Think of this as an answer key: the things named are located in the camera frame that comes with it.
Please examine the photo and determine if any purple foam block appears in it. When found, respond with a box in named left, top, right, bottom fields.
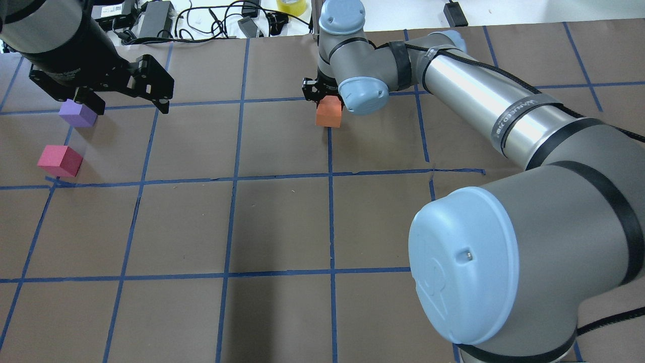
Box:
left=58, top=99, right=98, bottom=127

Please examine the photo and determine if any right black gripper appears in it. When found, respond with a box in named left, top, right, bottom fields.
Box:
left=302, top=71, right=343, bottom=104

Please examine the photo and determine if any grey plug adapter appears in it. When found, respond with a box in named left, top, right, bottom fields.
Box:
left=237, top=17, right=265, bottom=38

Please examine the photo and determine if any pink foam block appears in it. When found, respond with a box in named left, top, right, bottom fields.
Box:
left=37, top=145, right=83, bottom=177

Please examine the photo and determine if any black tangled cable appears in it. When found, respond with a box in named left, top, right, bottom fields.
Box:
left=98, top=0, right=312, bottom=46

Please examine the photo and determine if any aluminium frame post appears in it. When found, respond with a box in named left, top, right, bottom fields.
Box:
left=310, top=0, right=325, bottom=40

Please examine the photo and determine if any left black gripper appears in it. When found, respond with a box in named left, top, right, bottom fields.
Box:
left=20, top=25, right=174, bottom=115

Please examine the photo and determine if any orange foam block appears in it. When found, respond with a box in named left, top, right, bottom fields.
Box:
left=315, top=96, right=343, bottom=128

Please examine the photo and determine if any small black adapter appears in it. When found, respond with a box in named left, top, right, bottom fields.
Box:
left=443, top=1, right=469, bottom=27

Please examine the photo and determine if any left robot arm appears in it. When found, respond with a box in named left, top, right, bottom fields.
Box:
left=2, top=1, right=174, bottom=115

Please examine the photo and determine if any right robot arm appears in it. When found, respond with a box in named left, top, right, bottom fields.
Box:
left=302, top=1, right=644, bottom=362

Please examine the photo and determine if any yellow tape roll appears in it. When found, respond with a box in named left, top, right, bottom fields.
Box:
left=276, top=0, right=308, bottom=17

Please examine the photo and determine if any black power adapter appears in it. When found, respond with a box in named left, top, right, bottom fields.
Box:
left=138, top=1, right=174, bottom=38

